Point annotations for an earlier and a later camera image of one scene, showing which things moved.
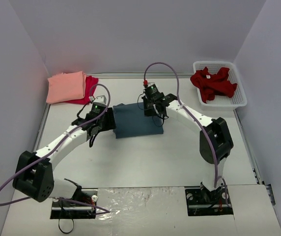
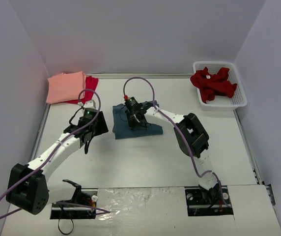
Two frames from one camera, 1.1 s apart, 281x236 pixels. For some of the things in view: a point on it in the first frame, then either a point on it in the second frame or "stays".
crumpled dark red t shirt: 210,85 stays
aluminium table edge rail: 248,146 stays
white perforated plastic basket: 222,102 stays
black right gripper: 149,109 -> 133,118
